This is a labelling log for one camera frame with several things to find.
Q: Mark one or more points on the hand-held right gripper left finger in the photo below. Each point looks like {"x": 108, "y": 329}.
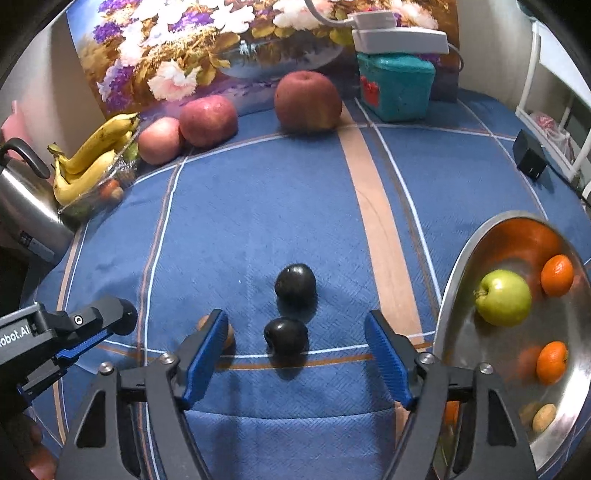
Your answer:
{"x": 205, "y": 360}

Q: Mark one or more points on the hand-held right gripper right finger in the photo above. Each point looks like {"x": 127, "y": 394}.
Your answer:
{"x": 388, "y": 355}

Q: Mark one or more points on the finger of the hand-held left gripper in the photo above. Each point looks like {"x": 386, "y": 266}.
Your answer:
{"x": 99, "y": 318}
{"x": 41, "y": 378}

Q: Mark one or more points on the brown kiwi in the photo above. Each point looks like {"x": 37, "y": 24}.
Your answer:
{"x": 229, "y": 337}

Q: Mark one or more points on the dark plum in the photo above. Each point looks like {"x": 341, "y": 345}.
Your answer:
{"x": 286, "y": 337}
{"x": 295, "y": 286}

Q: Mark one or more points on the large orange with stem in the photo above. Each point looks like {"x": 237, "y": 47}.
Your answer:
{"x": 451, "y": 412}

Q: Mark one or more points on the steel basin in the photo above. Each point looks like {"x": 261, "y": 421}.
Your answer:
{"x": 498, "y": 360}

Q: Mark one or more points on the green apple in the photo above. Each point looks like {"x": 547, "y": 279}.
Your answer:
{"x": 503, "y": 297}

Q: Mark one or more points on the small tangerine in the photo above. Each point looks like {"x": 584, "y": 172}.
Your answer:
{"x": 551, "y": 363}
{"x": 557, "y": 275}

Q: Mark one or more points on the person's left hand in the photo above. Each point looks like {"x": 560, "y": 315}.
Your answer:
{"x": 42, "y": 459}

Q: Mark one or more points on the steel kettle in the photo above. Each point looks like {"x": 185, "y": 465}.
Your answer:
{"x": 27, "y": 212}

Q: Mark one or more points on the yellow banana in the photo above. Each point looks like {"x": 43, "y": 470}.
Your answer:
{"x": 83, "y": 182}
{"x": 99, "y": 141}

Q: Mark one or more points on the blue checked tablecloth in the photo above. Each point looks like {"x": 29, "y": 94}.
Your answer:
{"x": 258, "y": 207}

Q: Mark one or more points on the small tan round fruit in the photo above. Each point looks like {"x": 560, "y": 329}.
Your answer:
{"x": 544, "y": 417}

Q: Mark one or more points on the pink apple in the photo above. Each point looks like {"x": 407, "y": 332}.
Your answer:
{"x": 159, "y": 141}

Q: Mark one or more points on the black charger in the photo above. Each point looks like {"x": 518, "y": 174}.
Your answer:
{"x": 528, "y": 154}

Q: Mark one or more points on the large dark red apple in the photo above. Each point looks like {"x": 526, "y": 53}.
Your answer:
{"x": 308, "y": 102}

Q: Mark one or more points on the teal plastic box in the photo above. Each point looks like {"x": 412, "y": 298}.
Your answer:
{"x": 397, "y": 87}

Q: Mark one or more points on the pink plastic bag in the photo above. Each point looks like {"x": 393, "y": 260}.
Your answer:
{"x": 551, "y": 134}

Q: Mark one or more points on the floral painting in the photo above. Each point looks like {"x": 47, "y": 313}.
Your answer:
{"x": 184, "y": 55}

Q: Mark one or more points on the white power strip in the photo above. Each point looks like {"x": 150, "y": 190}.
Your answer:
{"x": 401, "y": 40}

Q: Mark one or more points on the white rack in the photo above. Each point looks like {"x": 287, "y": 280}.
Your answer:
{"x": 535, "y": 69}

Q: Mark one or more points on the white plug adapter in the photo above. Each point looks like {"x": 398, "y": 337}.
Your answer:
{"x": 371, "y": 19}

